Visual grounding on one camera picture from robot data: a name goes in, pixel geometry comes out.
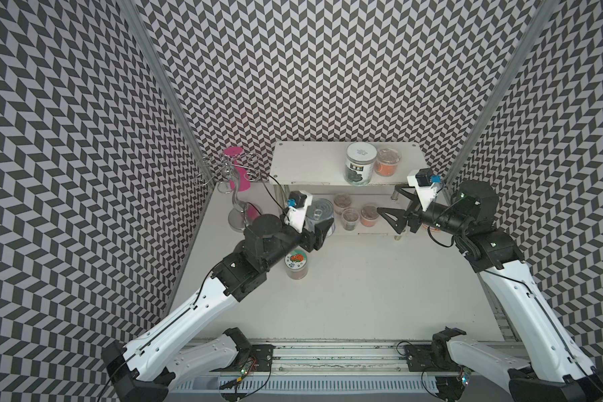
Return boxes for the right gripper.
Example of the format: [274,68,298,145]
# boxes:
[376,183,470,236]

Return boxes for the silver pull-tab tin can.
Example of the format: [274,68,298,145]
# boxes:
[305,198,335,237]

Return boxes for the small black-red seed cup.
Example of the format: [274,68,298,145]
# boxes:
[342,208,360,231]

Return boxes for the tomato-lid seed jar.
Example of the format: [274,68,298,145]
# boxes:
[284,249,308,280]

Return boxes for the large orange seed tub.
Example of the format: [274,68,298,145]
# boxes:
[375,147,402,177]

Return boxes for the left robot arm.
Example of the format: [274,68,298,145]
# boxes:
[102,214,334,401]

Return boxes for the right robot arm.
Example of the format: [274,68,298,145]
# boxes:
[377,179,603,401]

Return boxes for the small orange back seed cup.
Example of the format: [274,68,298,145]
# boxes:
[333,194,352,215]

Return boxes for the white two-tier shelf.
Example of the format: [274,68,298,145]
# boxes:
[270,142,428,210]

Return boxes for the pink plastic wine glass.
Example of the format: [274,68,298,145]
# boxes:
[223,146,251,192]

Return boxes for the clear wine glass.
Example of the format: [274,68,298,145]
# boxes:
[215,161,235,194]

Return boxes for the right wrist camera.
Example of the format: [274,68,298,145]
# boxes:
[407,167,442,211]

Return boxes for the left camera cable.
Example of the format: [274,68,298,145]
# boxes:
[245,173,295,217]

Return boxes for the aluminium front rail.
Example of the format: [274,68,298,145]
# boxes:
[170,337,554,393]

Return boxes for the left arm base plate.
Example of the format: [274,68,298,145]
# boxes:
[213,343,275,373]

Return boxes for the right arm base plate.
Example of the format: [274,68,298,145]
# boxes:
[402,343,473,375]

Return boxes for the right corner aluminium post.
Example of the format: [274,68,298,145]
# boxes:
[444,0,560,189]

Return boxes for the corner aluminium post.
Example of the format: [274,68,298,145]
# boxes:
[117,0,214,185]
[444,0,560,189]

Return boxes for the left corner aluminium post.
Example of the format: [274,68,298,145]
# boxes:
[117,0,214,185]

